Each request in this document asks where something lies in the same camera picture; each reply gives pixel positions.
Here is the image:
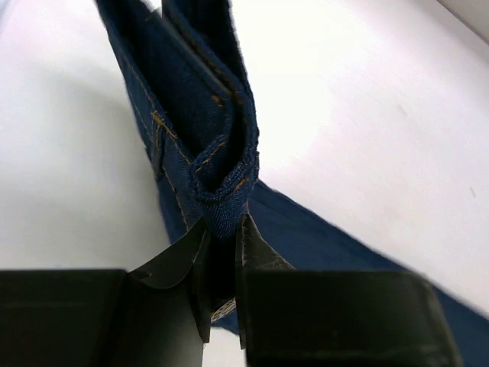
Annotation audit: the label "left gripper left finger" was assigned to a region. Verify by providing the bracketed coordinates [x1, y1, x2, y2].
[1, 220, 211, 367]

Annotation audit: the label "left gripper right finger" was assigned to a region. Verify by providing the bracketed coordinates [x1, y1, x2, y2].
[235, 215, 462, 367]

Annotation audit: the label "dark blue denim trousers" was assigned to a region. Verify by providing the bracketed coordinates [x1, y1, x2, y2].
[96, 1, 488, 366]

